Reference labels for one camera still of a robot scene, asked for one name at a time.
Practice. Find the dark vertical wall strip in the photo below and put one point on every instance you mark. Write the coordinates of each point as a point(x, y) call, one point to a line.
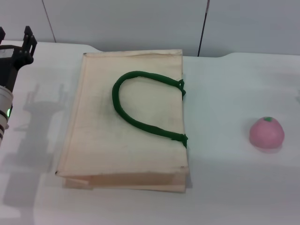
point(203, 28)

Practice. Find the pink toy peach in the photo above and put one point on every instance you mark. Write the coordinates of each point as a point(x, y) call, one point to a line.
point(266, 136)

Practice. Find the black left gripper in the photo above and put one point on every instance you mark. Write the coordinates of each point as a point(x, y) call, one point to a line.
point(8, 68)

